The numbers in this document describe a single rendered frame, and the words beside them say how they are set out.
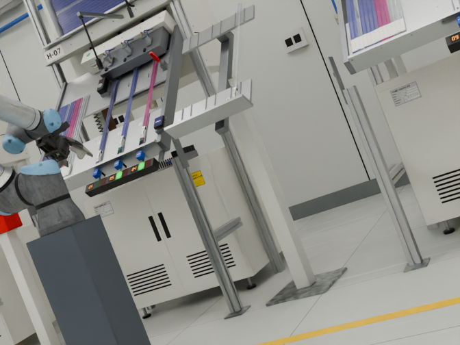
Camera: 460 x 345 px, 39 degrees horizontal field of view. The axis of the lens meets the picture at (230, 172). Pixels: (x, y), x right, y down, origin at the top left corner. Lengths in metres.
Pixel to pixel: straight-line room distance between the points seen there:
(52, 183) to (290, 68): 2.49
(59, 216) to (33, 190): 0.12
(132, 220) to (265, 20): 1.90
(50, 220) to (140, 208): 0.90
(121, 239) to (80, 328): 0.97
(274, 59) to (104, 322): 2.65
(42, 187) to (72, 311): 0.40
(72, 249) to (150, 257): 0.96
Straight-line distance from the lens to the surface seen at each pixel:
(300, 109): 4.29
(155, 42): 2.88
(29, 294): 3.23
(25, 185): 2.15
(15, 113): 2.16
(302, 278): 2.47
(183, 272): 2.92
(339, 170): 4.28
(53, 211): 2.11
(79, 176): 2.69
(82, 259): 2.05
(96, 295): 2.06
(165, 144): 2.48
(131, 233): 3.00
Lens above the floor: 0.58
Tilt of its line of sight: 1 degrees down
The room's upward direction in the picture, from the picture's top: 21 degrees counter-clockwise
